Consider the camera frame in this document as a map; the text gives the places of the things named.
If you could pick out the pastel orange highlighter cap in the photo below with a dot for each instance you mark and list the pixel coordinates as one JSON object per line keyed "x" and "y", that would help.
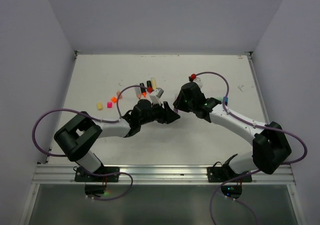
{"x": 119, "y": 95}

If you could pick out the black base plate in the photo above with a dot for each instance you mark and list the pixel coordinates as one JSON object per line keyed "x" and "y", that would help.
{"x": 221, "y": 172}
{"x": 96, "y": 185}

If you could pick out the black neon orange highlighter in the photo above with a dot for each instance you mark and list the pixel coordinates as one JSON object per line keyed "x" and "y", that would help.
{"x": 143, "y": 90}

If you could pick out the pastel orange highlighter body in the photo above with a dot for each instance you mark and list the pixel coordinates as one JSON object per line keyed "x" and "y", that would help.
{"x": 137, "y": 90}

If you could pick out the yellow highlighter cap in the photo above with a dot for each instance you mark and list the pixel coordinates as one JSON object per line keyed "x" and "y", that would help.
{"x": 99, "y": 106}

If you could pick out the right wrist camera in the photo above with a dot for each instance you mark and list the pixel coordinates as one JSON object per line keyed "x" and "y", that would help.
{"x": 198, "y": 81}

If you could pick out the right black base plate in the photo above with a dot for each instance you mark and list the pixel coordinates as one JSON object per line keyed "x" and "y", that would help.
{"x": 221, "y": 172}

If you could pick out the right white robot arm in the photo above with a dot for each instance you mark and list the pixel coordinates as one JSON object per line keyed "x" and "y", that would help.
{"x": 270, "y": 147}

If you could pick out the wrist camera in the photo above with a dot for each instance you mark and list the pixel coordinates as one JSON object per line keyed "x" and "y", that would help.
{"x": 155, "y": 96}
{"x": 198, "y": 81}

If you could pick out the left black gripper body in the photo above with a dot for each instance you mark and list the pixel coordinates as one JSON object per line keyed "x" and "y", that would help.
{"x": 156, "y": 113}

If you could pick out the neon orange highlighter cap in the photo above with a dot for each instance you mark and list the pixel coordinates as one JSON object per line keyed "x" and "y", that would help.
{"x": 114, "y": 99}

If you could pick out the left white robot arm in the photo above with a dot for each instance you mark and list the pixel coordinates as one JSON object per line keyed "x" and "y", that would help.
{"x": 78, "y": 135}

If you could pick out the black blue highlighter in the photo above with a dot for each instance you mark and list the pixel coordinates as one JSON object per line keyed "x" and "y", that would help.
{"x": 225, "y": 100}

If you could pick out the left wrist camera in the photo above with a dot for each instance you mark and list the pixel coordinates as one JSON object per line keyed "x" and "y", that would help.
{"x": 155, "y": 96}

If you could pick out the aluminium rail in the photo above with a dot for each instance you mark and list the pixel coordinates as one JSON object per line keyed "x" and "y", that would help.
{"x": 65, "y": 174}

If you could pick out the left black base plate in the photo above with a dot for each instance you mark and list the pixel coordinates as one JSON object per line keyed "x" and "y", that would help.
{"x": 96, "y": 185}

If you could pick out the yellow highlighter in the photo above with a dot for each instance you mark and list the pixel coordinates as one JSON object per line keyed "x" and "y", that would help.
{"x": 153, "y": 83}

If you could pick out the black neon pink highlighter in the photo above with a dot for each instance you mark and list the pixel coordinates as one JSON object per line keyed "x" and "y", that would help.
{"x": 149, "y": 84}

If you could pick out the neon pink highlighter cap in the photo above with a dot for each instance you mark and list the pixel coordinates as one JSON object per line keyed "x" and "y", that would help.
{"x": 109, "y": 104}

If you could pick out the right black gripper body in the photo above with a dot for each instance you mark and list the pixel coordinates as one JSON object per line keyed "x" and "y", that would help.
{"x": 189, "y": 106}

